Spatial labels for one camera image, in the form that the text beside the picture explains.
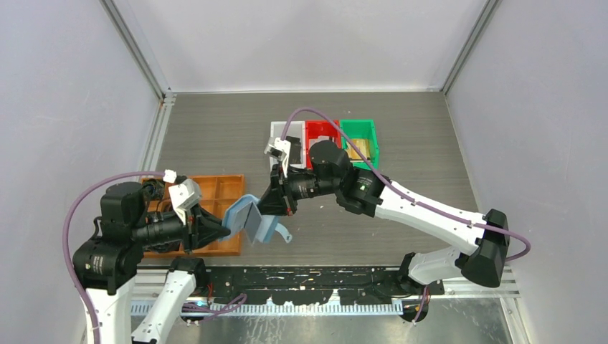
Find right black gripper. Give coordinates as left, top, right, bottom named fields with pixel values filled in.
left=253, top=162, right=339, bottom=217

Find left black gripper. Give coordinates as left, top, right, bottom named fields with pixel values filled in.
left=133, top=199, right=232, bottom=251

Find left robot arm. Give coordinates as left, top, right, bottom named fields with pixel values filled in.
left=72, top=176, right=231, bottom=343

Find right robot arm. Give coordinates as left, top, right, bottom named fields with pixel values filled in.
left=257, top=138, right=509, bottom=295

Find black card stack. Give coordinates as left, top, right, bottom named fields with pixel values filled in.
left=285, top=135, right=303, bottom=165

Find gold cards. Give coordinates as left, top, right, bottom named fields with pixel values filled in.
left=345, top=138, right=371, bottom=162

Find orange wooden divider tray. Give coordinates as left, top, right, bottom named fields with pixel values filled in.
left=143, top=174, right=245, bottom=259

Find white plastic bin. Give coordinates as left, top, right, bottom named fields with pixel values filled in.
left=268, top=120, right=307, bottom=168

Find red plastic bin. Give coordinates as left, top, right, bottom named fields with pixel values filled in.
left=305, top=120, right=342, bottom=168

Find green plastic bin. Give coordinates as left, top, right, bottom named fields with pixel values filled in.
left=339, top=119, right=379, bottom=170

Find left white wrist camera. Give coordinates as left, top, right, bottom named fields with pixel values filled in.
left=168, top=178, right=202, bottom=225

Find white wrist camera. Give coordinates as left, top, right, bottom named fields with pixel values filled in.
left=264, top=138, right=291, bottom=178
left=168, top=178, right=202, bottom=225

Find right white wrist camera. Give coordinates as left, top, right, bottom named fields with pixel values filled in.
left=264, top=138, right=291, bottom=178

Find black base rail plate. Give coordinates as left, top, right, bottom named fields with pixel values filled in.
left=191, top=266, right=423, bottom=306

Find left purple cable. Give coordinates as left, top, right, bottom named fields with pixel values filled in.
left=62, top=171, right=248, bottom=344

